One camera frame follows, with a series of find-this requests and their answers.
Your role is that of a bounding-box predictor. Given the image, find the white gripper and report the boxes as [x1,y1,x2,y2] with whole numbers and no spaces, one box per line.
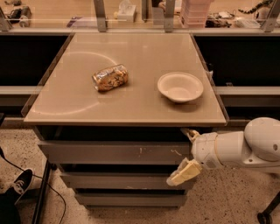
[166,128,222,186]

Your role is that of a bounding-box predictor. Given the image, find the grey top drawer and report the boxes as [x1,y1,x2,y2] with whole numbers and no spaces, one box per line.
[38,141,193,165]

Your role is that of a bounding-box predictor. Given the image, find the grey drawer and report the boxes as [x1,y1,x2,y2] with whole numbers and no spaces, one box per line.
[38,141,193,165]
[61,172,194,190]
[75,193,186,207]

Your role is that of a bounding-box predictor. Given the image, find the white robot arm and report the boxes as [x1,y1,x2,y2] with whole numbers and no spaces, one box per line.
[166,117,280,186]

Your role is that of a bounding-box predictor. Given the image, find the grey drawer cabinet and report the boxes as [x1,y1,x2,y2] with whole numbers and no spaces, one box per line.
[24,32,227,196]

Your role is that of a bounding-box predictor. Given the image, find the grey bottom drawer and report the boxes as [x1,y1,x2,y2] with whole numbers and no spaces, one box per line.
[75,193,186,207]

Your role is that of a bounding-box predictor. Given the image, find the grey middle drawer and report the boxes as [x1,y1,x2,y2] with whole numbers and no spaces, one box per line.
[61,172,194,190]

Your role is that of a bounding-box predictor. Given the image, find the white paper bowl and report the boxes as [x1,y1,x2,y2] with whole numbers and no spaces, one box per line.
[157,72,204,103]

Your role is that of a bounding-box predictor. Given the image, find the black office chair base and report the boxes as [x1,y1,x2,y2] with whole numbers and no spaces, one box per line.
[257,192,280,224]

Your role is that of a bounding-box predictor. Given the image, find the crumpled snack bag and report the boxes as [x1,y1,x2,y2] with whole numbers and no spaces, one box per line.
[92,64,129,91]

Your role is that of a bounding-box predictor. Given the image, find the pink stacked bins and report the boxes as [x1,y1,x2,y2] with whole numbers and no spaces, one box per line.
[179,0,214,28]

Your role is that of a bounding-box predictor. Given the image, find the black metal stand leg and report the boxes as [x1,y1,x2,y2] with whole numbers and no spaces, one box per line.
[31,161,51,224]

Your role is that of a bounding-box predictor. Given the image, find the white tissue box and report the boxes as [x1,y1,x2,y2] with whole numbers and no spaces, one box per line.
[117,0,137,22]

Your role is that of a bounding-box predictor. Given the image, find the black and white sneaker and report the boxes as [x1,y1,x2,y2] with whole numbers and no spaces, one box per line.
[5,169,33,205]

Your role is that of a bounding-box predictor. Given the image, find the grey metal post right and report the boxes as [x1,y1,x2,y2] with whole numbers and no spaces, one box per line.
[164,0,175,32]

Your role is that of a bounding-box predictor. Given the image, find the grey metal post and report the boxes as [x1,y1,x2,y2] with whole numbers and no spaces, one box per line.
[93,0,107,32]
[164,0,175,32]

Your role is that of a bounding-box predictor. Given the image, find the grey metal post left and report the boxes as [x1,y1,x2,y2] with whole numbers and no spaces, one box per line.
[93,0,107,32]

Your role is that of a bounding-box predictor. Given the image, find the black floor cable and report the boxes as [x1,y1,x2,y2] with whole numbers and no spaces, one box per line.
[0,148,67,224]

